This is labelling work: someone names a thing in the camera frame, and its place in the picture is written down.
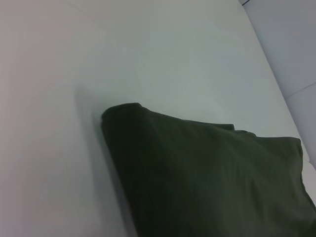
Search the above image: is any dark green shirt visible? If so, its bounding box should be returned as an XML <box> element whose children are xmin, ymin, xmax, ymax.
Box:
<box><xmin>100</xmin><ymin>102</ymin><xmax>316</xmax><ymax>237</ymax></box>

